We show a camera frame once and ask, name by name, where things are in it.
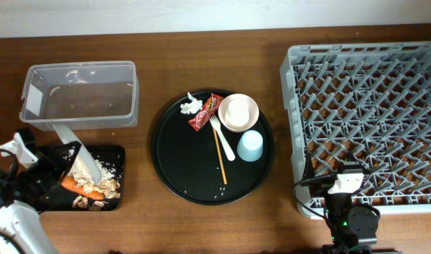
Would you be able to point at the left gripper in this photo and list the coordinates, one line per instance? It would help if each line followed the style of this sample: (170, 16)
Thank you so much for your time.
(56, 164)

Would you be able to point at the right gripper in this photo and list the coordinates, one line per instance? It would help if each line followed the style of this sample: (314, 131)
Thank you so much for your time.
(319, 190)

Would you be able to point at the grey plate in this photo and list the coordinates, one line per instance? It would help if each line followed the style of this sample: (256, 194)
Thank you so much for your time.
(84, 166)

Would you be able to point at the orange carrot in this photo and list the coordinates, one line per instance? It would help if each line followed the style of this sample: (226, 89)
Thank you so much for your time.
(87, 190)

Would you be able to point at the light blue cup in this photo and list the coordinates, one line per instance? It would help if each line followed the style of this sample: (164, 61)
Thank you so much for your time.
(250, 146)

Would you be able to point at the red snack wrapper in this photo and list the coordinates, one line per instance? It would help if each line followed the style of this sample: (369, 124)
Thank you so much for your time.
(208, 109)

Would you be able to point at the white tissue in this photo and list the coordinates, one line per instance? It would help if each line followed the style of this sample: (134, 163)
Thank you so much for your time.
(192, 107)

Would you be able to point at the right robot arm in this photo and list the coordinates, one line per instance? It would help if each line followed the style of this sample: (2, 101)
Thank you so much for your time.
(353, 227)

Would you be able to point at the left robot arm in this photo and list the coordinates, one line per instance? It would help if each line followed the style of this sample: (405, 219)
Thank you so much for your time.
(20, 227)

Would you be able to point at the grey dishwasher rack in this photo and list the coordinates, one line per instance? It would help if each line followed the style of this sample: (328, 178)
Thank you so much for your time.
(372, 101)

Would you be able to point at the black rectangular tray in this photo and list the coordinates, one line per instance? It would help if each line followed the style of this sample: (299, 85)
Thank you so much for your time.
(112, 157)

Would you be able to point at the clear plastic bin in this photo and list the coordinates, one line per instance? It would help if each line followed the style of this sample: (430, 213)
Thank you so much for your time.
(81, 95)

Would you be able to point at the wooden chopstick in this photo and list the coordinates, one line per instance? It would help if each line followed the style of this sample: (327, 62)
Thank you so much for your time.
(219, 157)

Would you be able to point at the pink bowl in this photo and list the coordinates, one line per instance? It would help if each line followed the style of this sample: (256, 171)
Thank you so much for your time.
(253, 112)

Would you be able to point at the white cup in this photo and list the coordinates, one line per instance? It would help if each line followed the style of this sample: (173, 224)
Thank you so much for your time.
(237, 112)

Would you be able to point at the round black tray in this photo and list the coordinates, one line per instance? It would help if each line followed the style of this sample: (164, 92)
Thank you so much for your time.
(187, 163)

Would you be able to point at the white plastic fork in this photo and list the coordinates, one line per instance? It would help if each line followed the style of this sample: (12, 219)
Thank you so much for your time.
(226, 146)

